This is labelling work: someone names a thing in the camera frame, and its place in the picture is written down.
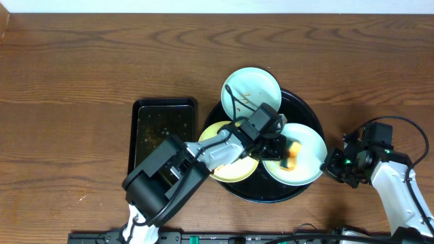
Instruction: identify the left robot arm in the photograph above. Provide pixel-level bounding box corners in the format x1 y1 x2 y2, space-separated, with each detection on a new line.
121 121 283 243

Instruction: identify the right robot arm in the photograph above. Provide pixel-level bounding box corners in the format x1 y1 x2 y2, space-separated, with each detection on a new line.
320 148 433 243

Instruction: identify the light blue plate top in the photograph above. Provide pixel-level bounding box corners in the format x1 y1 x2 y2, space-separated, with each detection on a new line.
221 67 282 120

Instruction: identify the black rectangular tray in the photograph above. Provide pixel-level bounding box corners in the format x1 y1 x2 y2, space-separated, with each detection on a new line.
127 98 197 173

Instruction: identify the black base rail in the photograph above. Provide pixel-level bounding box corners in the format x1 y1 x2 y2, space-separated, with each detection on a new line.
66 230 340 244

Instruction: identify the yellow plate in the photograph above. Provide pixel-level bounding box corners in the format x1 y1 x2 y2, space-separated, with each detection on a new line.
199 121 259 183

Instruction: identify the black round tray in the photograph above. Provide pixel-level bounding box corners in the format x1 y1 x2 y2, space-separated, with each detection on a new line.
219 89 324 203

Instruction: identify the green and yellow sponge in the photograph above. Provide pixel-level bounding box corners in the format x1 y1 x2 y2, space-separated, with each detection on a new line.
279 140 302 171

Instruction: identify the light blue plate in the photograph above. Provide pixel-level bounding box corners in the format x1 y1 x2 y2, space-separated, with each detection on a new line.
221 67 282 120
263 123 328 186

